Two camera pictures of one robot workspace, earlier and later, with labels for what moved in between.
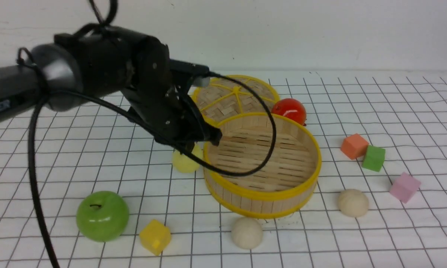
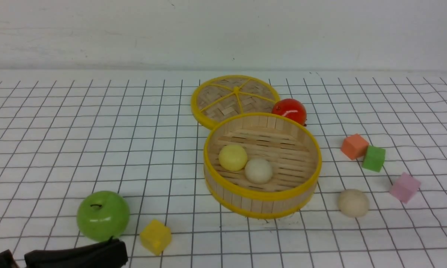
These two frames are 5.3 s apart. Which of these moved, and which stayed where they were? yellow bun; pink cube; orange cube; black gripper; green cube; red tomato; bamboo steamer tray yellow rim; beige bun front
Moved: beige bun front; black gripper; yellow bun
Stayed: bamboo steamer tray yellow rim; orange cube; pink cube; red tomato; green cube
